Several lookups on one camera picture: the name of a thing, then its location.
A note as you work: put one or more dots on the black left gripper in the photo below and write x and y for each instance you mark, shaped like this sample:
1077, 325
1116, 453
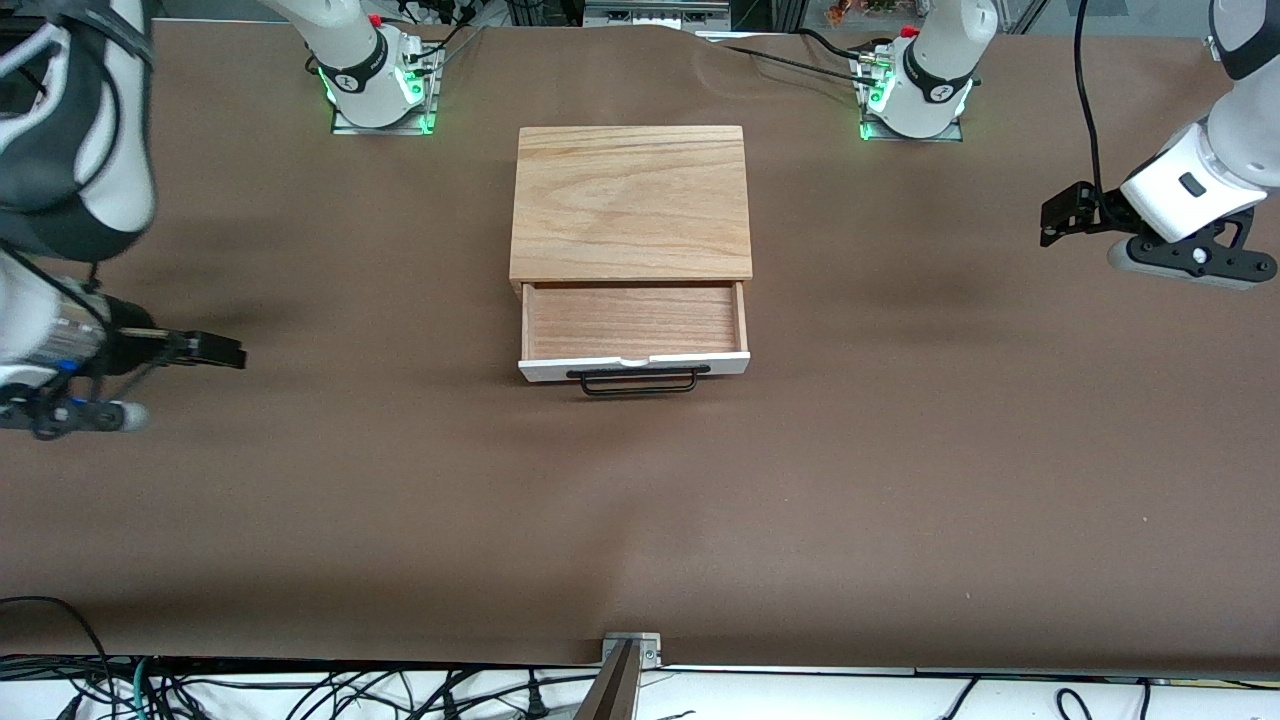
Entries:
1101, 212

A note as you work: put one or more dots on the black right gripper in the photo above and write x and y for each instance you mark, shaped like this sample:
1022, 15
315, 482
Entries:
128, 347

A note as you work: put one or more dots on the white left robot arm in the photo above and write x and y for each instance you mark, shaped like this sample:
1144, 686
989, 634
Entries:
1190, 180

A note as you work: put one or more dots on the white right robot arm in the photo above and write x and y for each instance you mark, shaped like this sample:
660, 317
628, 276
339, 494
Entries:
355, 50

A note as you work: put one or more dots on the wooden drawer cabinet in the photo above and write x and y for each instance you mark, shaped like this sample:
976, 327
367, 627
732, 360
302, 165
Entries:
630, 200

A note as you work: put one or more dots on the brown table mat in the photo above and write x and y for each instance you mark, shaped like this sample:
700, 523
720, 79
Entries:
640, 500

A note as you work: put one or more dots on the grey metal frame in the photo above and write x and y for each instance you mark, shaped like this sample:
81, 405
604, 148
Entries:
655, 12

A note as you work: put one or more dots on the metal clamp bracket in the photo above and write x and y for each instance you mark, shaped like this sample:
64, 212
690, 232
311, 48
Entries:
648, 645

